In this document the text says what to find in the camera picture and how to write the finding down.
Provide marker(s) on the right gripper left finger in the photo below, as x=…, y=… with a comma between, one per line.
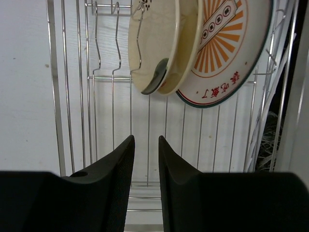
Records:
x=93, y=199

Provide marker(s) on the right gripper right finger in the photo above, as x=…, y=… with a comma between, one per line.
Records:
x=194, y=201

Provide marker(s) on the cream plate floral print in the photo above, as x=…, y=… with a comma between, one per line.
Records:
x=191, y=24

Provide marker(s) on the orange sunburst plate green rim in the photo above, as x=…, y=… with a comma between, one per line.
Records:
x=234, y=35

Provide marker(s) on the cream plate black spot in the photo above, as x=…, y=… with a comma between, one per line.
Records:
x=153, y=33

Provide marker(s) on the metal wire dish rack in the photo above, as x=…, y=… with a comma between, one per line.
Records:
x=97, y=106

